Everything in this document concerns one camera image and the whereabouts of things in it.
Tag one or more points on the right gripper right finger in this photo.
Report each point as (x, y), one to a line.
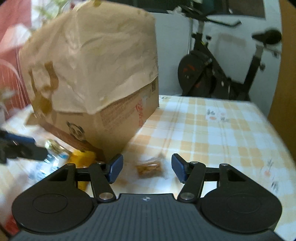
(194, 174)

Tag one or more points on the red floral curtain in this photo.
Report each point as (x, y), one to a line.
(19, 19)

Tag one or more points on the yellow snack packet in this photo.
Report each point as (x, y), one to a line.
(82, 159)

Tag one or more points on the small brown snack packet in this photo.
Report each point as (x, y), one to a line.
(149, 169)

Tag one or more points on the checkered table cloth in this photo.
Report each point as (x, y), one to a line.
(212, 131)

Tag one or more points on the cardboard box with paper liner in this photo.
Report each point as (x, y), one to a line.
(92, 75)

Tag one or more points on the blue white snack packet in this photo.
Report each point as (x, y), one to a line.
(56, 158)

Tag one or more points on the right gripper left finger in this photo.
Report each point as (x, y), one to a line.
(100, 175)

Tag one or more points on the wooden door panel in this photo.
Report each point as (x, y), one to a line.
(282, 112)

